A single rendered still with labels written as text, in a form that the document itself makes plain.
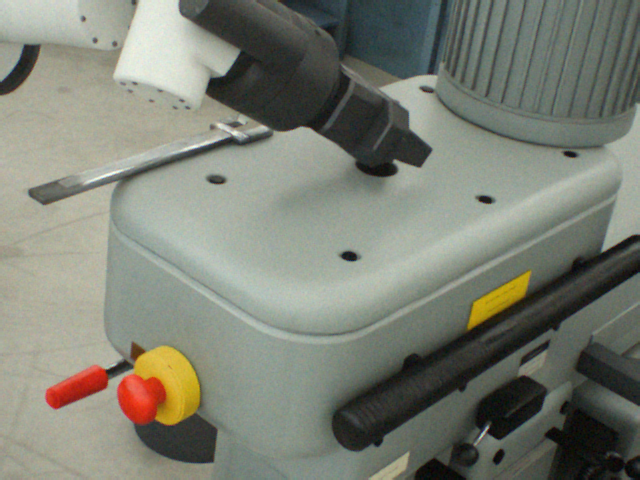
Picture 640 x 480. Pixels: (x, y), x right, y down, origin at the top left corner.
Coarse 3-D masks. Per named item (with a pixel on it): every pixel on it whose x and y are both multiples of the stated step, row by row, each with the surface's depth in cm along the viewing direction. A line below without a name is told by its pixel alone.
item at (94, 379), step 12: (120, 360) 105; (84, 372) 102; (96, 372) 102; (108, 372) 103; (120, 372) 104; (60, 384) 100; (72, 384) 100; (84, 384) 101; (96, 384) 101; (48, 396) 99; (60, 396) 99; (72, 396) 100; (84, 396) 101
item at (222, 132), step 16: (224, 128) 104; (256, 128) 105; (176, 144) 100; (192, 144) 100; (208, 144) 101; (240, 144) 103; (128, 160) 96; (144, 160) 96; (160, 160) 97; (80, 176) 93; (96, 176) 93; (112, 176) 93; (128, 176) 95; (32, 192) 90; (48, 192) 90; (64, 192) 90; (80, 192) 91
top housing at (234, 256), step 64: (448, 128) 112; (128, 192) 94; (192, 192) 94; (256, 192) 96; (320, 192) 97; (384, 192) 99; (448, 192) 101; (512, 192) 102; (576, 192) 106; (128, 256) 94; (192, 256) 89; (256, 256) 87; (320, 256) 88; (384, 256) 90; (448, 256) 93; (512, 256) 101; (576, 256) 111; (128, 320) 96; (192, 320) 91; (256, 320) 86; (320, 320) 84; (384, 320) 89; (448, 320) 96; (256, 384) 88; (320, 384) 87; (256, 448) 91; (320, 448) 91
